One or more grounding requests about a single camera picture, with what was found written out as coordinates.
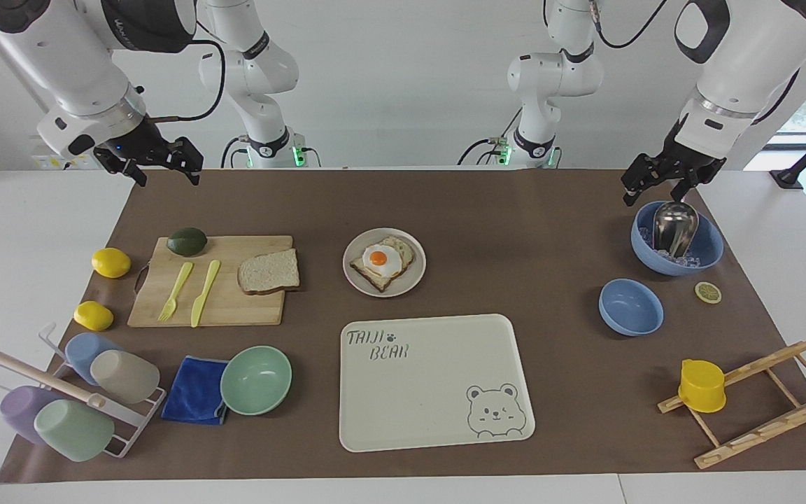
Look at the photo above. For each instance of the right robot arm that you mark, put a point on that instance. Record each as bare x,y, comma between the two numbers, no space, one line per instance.
81,63

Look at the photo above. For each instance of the mint green cup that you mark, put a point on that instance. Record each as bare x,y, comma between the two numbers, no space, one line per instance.
74,430

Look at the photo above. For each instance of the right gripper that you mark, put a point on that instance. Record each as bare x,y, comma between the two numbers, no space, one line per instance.
138,142

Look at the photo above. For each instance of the light blue cup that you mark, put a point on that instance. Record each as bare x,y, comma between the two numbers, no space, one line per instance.
81,350

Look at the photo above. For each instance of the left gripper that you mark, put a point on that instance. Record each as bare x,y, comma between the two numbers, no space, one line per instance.
691,155

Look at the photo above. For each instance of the yellow lemon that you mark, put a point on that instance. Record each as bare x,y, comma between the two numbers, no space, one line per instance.
93,316
110,262

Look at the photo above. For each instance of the purple cup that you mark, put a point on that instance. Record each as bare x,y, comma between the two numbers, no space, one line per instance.
19,413

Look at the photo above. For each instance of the green avocado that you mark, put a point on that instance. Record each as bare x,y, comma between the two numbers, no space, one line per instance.
187,242

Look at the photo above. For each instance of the fried egg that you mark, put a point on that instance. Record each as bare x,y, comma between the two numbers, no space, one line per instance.
379,259

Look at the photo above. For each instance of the wooden cutting board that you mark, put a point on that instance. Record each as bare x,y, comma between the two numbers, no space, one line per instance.
235,311

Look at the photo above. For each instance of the lemon slice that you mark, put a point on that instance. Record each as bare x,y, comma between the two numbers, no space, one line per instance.
708,292

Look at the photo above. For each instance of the brown bread slice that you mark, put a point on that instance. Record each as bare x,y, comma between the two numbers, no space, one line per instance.
270,271

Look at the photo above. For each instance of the yellow plastic cup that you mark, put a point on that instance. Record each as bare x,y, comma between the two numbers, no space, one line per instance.
701,388

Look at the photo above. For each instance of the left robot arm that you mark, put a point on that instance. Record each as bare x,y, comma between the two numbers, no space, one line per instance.
746,63

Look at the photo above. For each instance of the toast slice with filling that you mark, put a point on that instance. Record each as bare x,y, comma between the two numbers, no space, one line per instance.
375,280

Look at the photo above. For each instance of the beige cup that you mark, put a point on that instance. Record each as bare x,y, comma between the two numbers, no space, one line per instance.
126,376

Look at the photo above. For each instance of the ice cube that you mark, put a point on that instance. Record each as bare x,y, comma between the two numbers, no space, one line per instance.
690,262

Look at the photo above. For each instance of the yellow-green plastic fork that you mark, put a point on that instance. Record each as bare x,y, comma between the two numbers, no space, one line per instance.
178,283

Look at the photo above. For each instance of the small blue bowl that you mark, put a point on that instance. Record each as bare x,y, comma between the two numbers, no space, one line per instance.
630,308

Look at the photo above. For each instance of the cream tray with bear print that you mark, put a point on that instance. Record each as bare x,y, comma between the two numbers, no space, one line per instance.
431,385

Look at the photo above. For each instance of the wooden folding rack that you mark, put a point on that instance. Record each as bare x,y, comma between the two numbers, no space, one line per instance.
767,420

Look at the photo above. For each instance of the yellow-green plastic knife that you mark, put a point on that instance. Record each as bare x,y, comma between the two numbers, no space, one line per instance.
203,294

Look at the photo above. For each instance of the large blue bowl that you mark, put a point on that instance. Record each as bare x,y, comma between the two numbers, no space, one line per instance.
644,255

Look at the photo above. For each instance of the metal scoop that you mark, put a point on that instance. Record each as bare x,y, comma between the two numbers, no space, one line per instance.
674,227

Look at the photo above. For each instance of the blue cloth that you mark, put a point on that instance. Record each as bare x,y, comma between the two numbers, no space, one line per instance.
193,392

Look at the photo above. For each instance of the mint green bowl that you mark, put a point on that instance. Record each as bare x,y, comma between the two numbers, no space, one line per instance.
256,381

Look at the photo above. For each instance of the beige round plate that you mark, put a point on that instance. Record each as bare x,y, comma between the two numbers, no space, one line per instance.
410,276

